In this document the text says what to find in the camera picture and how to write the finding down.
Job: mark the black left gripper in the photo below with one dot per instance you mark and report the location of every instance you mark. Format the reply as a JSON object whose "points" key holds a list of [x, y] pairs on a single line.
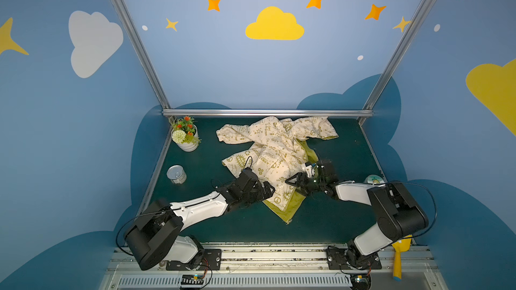
{"points": [[261, 187]]}

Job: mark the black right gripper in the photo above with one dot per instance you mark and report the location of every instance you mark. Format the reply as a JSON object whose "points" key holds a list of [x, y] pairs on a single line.
{"points": [[305, 181]]}

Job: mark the cream green printed jacket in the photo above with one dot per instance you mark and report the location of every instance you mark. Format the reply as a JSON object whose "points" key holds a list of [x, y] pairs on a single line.
{"points": [[278, 151]]}

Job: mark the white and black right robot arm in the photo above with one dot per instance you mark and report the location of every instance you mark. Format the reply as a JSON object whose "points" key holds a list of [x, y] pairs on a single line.
{"points": [[397, 213]]}

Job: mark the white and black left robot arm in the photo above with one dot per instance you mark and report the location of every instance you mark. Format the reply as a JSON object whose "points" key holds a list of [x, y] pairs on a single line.
{"points": [[154, 236]]}

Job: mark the green labelled pineapple can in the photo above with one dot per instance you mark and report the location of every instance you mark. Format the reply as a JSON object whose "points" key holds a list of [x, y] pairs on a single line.
{"points": [[374, 180]]}

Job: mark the silver tin can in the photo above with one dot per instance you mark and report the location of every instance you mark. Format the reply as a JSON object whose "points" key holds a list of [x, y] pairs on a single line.
{"points": [[176, 174]]}

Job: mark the potted flowers in white pot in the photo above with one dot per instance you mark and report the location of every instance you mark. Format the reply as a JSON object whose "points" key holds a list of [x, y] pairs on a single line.
{"points": [[184, 133]]}

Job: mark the right small circuit board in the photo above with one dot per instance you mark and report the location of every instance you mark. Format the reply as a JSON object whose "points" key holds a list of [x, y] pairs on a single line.
{"points": [[360, 282]]}

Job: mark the small circuit board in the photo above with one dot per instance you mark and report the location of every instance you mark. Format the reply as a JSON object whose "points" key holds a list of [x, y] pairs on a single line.
{"points": [[360, 282], [191, 282]]}

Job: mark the left small circuit board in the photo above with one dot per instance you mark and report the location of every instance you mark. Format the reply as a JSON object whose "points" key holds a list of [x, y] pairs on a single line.
{"points": [[191, 282]]}

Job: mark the yellow spatula with blue tip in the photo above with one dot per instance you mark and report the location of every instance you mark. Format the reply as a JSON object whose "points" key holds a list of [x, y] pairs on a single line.
{"points": [[400, 246]]}

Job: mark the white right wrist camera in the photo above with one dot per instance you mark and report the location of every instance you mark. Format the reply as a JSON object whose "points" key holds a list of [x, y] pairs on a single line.
{"points": [[311, 170]]}

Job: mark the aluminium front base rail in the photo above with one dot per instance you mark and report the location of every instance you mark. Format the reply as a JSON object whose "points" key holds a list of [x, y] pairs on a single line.
{"points": [[278, 266]]}

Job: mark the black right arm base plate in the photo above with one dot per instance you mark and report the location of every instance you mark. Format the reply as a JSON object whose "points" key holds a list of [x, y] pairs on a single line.
{"points": [[351, 258]]}

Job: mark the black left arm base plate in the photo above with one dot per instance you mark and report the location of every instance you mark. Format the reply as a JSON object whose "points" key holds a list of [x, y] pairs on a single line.
{"points": [[210, 258]]}

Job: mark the aluminium back frame rail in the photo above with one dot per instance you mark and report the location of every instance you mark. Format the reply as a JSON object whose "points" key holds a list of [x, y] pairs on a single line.
{"points": [[220, 113]]}

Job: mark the aluminium right frame post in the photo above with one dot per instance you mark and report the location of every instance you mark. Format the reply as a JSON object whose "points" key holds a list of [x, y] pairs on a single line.
{"points": [[402, 47]]}

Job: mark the aluminium frame post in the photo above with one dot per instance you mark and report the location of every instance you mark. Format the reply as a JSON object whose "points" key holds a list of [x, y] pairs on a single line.
{"points": [[132, 33], [402, 47]]}

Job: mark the aluminium left frame post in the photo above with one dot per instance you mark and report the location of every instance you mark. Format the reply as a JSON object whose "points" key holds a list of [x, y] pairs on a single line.
{"points": [[132, 33]]}

